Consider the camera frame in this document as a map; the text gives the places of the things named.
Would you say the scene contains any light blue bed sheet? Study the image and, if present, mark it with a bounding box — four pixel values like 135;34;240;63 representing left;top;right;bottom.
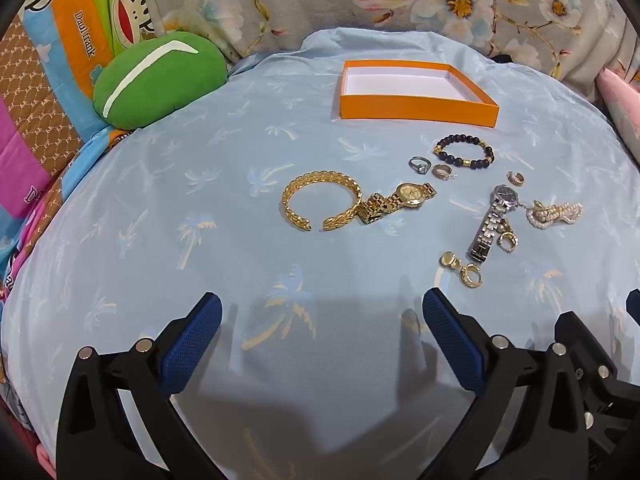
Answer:
0;26;640;480

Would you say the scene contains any cartoon printed blanket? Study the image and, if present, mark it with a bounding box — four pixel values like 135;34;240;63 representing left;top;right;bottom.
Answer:
0;0;168;480

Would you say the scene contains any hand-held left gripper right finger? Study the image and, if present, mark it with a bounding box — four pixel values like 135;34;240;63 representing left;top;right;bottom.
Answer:
422;287;592;480

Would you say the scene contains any orange cardboard box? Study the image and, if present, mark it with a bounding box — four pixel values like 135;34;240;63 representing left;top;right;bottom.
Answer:
340;59;500;128

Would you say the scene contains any pearl bracelet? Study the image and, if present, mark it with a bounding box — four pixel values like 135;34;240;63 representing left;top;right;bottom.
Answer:
525;200;584;231

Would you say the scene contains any pink pillow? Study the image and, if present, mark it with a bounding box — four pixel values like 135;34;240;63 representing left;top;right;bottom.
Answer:
597;66;640;157

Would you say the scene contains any green cushion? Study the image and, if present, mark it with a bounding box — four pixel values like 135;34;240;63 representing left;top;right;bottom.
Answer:
93;31;229;130

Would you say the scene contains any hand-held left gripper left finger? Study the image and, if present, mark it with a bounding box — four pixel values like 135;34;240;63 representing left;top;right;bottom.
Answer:
56;292;224;480

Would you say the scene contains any gold braided cuff bracelet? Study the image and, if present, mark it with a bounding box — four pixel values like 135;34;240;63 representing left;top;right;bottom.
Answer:
280;171;363;232

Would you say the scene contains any silver wristwatch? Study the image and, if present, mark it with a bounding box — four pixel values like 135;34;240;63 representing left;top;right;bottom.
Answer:
467;184;523;263

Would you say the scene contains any gold wristwatch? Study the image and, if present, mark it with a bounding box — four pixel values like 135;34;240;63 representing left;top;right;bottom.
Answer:
356;182;437;225

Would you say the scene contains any black bead bracelet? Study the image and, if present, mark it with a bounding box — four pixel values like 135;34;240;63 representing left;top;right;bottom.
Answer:
433;133;495;170

